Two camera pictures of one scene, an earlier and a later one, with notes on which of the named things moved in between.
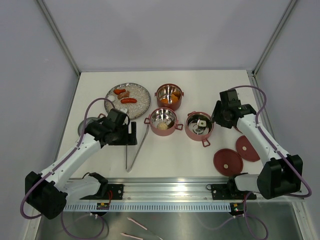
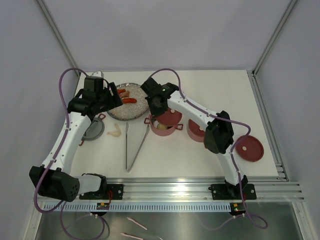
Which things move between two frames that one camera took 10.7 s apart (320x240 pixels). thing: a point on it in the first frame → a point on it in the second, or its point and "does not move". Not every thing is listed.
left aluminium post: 60,36 does not move
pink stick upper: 137,223 does not move
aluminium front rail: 171,190 does not move
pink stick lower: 129,235 does not move
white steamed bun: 163,126 does not move
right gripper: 215,116 → 154,112
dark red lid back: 236,128 → 170,117
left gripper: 130,139 → 115,100
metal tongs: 139,149 does not move
